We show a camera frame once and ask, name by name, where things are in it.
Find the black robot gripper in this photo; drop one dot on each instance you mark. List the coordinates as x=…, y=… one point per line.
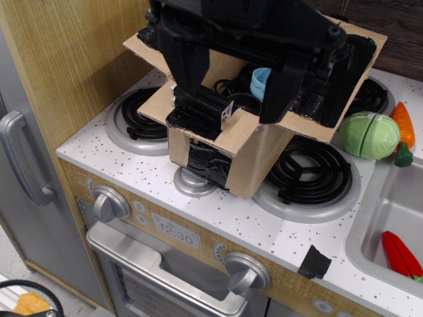
x=289, y=37

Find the small cardboard box with flaps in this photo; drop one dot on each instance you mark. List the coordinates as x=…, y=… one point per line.
x=253, y=148

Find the light blue plastic bowl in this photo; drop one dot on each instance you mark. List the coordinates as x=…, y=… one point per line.
x=258, y=82

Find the silver centre stove knob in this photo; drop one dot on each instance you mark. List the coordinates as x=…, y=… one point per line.
x=191, y=185

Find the silver stove knob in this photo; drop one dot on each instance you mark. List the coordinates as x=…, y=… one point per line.
x=245, y=272
x=191, y=185
x=109, y=204

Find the front right black burner coil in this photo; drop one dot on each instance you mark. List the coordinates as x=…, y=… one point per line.
x=309, y=172

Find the back right black burner coil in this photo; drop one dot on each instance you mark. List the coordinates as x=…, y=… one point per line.
x=373, y=96

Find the green toy cabbage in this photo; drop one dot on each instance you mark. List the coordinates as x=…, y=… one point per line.
x=369, y=135

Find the oven clock display panel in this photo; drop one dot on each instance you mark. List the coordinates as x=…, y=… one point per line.
x=176, y=231

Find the orange toy carrot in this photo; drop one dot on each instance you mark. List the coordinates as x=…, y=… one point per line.
x=404, y=156

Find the left silver stove knob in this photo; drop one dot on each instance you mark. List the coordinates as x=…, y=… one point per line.
x=109, y=204

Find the right silver stove knob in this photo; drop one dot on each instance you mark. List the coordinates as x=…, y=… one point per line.
x=245, y=272

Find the silver sink basin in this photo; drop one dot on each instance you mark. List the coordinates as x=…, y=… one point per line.
x=392, y=202

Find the black tape piece on counter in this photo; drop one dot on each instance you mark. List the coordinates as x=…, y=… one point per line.
x=314, y=264

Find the red toy pepper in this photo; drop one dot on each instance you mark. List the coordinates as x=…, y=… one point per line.
x=399, y=257

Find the orange object in bottom corner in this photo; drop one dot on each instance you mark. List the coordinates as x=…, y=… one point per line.
x=30, y=303

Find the silver oven door handle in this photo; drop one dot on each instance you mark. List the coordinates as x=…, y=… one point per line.
x=146, y=277

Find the silver fridge door handle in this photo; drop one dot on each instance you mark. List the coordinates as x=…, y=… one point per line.
x=12, y=125

